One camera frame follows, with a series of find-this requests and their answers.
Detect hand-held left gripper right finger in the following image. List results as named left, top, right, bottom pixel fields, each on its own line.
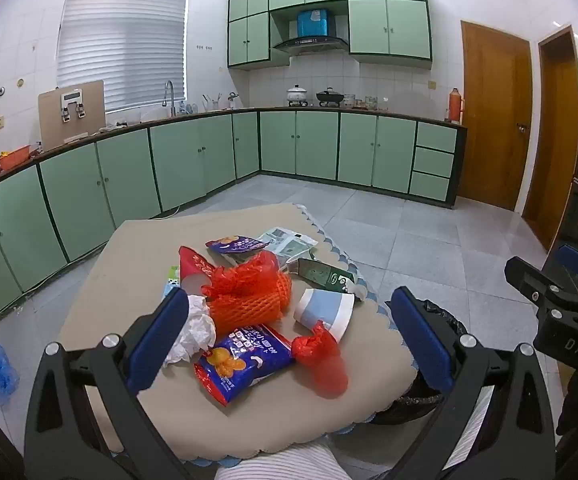
left=388, top=286, right=558, bottom=480

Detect small purple snack packet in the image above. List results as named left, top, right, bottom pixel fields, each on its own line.
left=205, top=234, right=270, bottom=257

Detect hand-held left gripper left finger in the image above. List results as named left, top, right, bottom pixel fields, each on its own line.
left=23, top=287, right=190, bottom=480

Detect round wooden table with cloth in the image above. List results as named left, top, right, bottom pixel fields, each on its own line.
left=58, top=203, right=418, bottom=462

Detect small green white wrapper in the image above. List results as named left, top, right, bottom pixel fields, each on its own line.
left=163, top=266, right=183, bottom=302

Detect white tissue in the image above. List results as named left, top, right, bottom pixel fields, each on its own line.
left=164, top=295, right=217, bottom=367

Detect orange basin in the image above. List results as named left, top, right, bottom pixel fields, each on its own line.
left=0, top=145, right=32, bottom=170

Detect row of glass jars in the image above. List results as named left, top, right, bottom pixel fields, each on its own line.
left=341, top=94, right=390, bottom=111

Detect blue cookie snack packet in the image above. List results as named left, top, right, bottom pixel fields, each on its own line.
left=194, top=324, right=296, bottom=407

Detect trash bin with black liner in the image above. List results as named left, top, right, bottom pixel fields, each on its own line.
left=369, top=300, right=470, bottom=426

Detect dark green carton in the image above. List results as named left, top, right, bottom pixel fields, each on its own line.
left=289, top=258, right=367, bottom=306

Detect red plastic bag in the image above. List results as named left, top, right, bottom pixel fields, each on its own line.
left=291, top=320, right=350, bottom=397

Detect red thermos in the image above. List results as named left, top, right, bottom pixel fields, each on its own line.
left=449, top=87, right=466, bottom=126

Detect long green base cabinet run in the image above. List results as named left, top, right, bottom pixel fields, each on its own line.
left=0, top=110, right=260, bottom=323

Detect green and white packet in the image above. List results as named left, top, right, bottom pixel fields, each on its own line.
left=256, top=227, right=318, bottom=263

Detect red and white wrapper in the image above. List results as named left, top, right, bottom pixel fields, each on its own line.
left=201, top=250, right=282, bottom=301

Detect wooden door with handle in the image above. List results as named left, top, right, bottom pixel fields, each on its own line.
left=459, top=20, right=534, bottom=212

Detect green wall cabinets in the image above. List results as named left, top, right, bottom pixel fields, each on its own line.
left=227, top=0, right=433, bottom=71

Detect red snack packet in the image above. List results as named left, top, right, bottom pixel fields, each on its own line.
left=179, top=246, right=218, bottom=293

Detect green base cabinets with drawers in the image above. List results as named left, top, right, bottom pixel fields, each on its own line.
left=259, top=107, right=468, bottom=209

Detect orange foam net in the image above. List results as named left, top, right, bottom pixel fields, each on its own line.
left=208, top=271, right=293, bottom=338

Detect blue and white paper cup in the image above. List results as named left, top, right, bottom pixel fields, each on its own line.
left=293, top=287, right=356, bottom=343

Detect white window blind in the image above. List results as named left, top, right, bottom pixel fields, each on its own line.
left=56, top=0, right=190, bottom=113

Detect plain wooden door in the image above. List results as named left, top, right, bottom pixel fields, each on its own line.
left=521, top=25, right=578, bottom=252

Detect range hood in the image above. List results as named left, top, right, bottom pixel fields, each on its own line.
left=273, top=35, right=350, bottom=57

